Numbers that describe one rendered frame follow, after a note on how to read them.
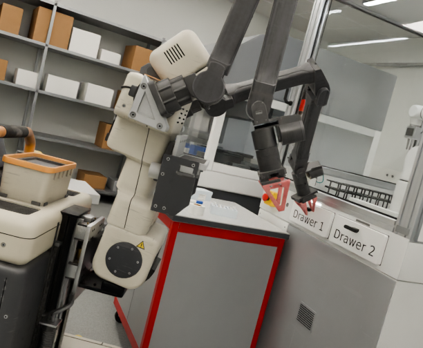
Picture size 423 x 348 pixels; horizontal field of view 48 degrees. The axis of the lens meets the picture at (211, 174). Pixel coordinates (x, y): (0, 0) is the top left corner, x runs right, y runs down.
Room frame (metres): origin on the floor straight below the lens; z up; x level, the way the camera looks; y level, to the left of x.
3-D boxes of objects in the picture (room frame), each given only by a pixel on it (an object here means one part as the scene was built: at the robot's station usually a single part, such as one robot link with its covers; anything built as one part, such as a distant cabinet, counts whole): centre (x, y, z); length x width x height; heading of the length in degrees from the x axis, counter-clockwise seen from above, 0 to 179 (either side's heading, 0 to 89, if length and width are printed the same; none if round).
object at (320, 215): (2.09, -0.47, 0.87); 0.29 x 0.02 x 0.11; 24
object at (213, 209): (2.22, -0.10, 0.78); 0.12 x 0.08 x 0.04; 96
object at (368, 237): (1.80, -0.60, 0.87); 0.29 x 0.02 x 0.11; 24
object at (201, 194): (2.53, 0.04, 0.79); 0.13 x 0.09 x 0.05; 128
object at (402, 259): (2.25, -0.93, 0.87); 1.02 x 0.95 x 0.14; 24
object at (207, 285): (2.34, -0.03, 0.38); 0.62 x 0.58 x 0.76; 24
